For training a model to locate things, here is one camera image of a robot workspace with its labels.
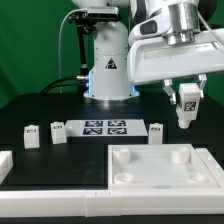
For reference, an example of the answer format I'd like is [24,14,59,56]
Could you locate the white cable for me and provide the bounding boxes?
[58,8,84,94]

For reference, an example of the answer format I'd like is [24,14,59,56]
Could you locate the white fiducial marker sheet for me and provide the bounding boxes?
[65,119,147,137]

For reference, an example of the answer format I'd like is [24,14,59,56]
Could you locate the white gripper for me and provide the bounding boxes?
[127,24,224,105]

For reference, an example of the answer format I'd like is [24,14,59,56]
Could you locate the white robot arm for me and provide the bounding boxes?
[71,0,224,102]

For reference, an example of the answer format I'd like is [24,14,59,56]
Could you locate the black cables at base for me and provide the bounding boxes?
[39,74,90,95]

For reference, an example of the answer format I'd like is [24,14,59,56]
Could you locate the white square tabletop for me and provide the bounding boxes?
[108,144,221,191]

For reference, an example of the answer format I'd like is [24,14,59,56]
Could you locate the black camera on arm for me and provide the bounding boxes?
[69,7,119,23]

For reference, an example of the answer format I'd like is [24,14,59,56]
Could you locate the white U-shaped fence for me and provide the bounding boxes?
[0,149,224,218]

